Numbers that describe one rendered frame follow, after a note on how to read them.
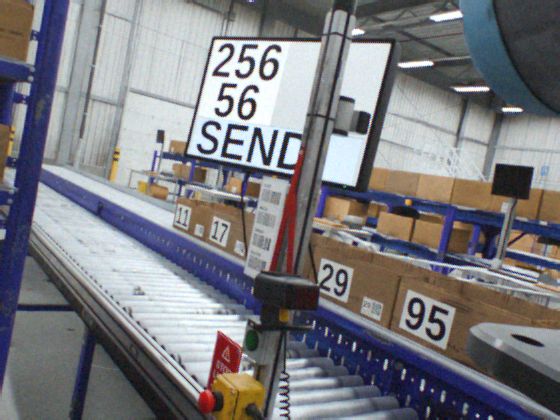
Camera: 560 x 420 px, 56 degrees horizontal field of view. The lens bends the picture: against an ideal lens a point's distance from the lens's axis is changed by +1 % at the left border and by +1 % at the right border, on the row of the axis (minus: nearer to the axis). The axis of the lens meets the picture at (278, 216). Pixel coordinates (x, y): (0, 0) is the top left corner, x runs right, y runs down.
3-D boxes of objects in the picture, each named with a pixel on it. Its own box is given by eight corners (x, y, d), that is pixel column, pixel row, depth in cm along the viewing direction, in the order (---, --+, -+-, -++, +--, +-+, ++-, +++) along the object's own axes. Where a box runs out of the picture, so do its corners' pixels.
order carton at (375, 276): (304, 292, 184) (314, 244, 182) (365, 295, 201) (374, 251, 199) (386, 331, 151) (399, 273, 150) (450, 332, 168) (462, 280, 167)
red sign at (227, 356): (205, 389, 109) (217, 329, 109) (208, 389, 110) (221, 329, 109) (244, 428, 96) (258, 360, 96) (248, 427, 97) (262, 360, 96)
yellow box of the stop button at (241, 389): (199, 411, 96) (207, 373, 95) (239, 407, 101) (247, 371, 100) (239, 454, 84) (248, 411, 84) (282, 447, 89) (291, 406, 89)
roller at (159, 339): (143, 355, 147) (143, 336, 149) (291, 350, 177) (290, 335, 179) (151, 352, 144) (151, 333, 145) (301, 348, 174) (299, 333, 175)
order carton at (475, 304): (387, 331, 151) (400, 274, 150) (451, 331, 168) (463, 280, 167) (515, 393, 119) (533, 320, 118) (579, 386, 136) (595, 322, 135)
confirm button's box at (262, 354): (237, 351, 98) (245, 316, 98) (251, 351, 100) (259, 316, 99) (257, 366, 93) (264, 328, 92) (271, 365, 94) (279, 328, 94)
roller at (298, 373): (187, 369, 126) (193, 385, 122) (346, 362, 156) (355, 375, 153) (179, 384, 128) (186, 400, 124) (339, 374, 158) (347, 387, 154)
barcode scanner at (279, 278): (284, 345, 82) (292, 277, 82) (244, 329, 92) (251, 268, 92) (317, 344, 86) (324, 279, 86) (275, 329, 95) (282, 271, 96)
